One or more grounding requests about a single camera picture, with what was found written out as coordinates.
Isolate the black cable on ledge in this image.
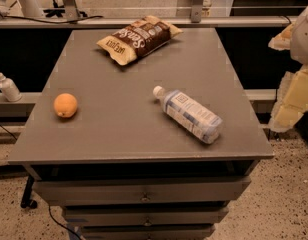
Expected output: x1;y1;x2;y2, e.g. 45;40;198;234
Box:
0;7;104;25

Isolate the brown chip bag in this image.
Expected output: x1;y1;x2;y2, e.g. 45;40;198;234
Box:
97;15;182;66

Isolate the white pump dispenser bottle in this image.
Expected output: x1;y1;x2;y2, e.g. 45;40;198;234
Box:
0;72;22;102

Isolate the grey metal frame post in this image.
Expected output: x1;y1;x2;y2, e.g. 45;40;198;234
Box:
191;0;203;23

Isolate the black caster leg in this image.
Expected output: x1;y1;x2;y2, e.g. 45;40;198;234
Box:
20;176;37;209

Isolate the black floor cable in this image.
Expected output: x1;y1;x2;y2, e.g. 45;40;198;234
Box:
47;204;82;240

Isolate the blue plastic water bottle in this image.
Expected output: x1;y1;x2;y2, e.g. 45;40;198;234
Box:
153;86;223;144

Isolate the orange fruit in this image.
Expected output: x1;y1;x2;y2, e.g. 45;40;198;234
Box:
53;93;78;118

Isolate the grey drawer cabinet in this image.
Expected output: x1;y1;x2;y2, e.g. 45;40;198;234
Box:
9;28;272;240

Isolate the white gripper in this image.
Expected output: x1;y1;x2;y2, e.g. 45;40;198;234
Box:
268;6;308;133

